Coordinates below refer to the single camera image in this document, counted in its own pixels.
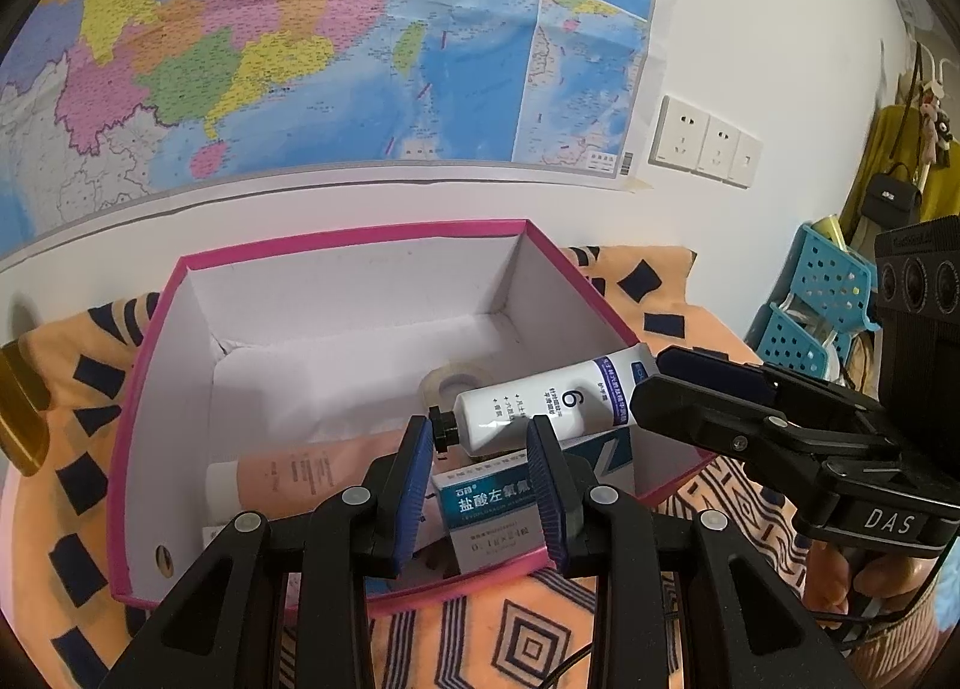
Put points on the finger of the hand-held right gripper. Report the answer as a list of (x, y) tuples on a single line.
[(712, 427), (750, 378)]

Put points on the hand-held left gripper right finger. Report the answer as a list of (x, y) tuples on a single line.
[(547, 501)]

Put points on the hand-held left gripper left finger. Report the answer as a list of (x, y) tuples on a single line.
[(409, 501)]

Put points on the blue striped white medicine box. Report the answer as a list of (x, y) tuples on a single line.
[(600, 460)]

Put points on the white tube blue label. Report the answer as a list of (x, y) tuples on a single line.
[(540, 400)]

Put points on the large pink tube white cap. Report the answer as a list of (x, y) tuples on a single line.
[(300, 471)]

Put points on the white tape roll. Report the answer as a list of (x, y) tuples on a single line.
[(442, 382)]

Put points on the pink cardboard box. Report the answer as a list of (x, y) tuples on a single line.
[(337, 299)]

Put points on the person's right hand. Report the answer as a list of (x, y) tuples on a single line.
[(825, 576)]

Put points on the blue perforated plastic rack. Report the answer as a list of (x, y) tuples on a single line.
[(825, 292)]

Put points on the yellow-green item in rack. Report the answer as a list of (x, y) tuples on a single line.
[(831, 232)]

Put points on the black handbag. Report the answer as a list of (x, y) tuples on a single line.
[(891, 198)]

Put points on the mustard yellow garment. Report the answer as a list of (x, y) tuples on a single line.
[(892, 142)]

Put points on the small pink plush charm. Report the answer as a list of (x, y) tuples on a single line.
[(937, 127)]

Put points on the white coat rack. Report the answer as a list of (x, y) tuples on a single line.
[(934, 78)]

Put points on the orange patterned blanket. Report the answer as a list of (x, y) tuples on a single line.
[(67, 434)]

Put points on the gold thermos bottle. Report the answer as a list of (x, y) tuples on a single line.
[(19, 412)]

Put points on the white wall switch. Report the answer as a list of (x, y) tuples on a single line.
[(745, 160)]

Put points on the white wall socket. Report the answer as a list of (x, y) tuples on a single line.
[(718, 148), (679, 133)]

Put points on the colourful wall map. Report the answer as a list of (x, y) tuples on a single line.
[(300, 44)]

